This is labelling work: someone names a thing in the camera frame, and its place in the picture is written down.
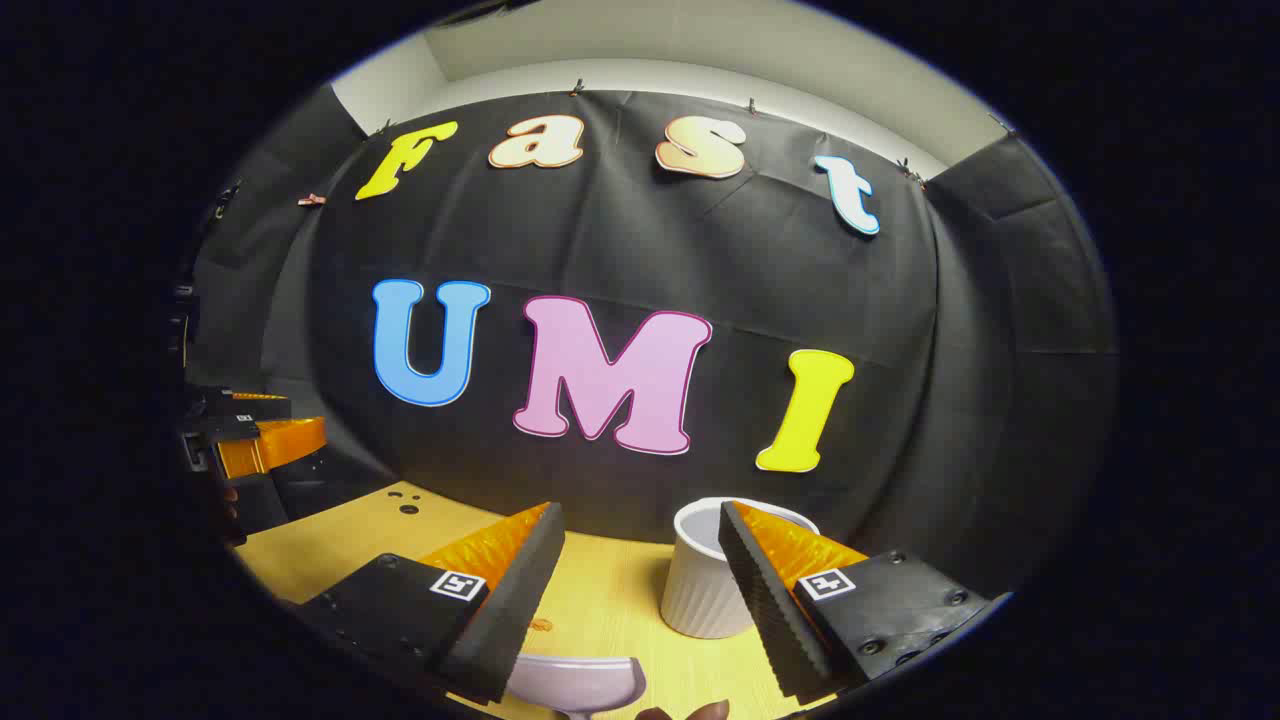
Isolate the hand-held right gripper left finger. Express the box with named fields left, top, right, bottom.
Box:
left=298, top=502, right=567, bottom=704

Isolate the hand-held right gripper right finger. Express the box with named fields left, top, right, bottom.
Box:
left=717, top=499, right=1013, bottom=704

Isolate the white ribbed garbage bin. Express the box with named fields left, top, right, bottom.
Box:
left=660, top=497, right=821, bottom=639

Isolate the light purple dustpan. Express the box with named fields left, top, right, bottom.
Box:
left=508, top=655, right=647, bottom=720

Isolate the light wooden desktop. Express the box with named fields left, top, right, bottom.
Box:
left=232, top=480, right=841, bottom=720

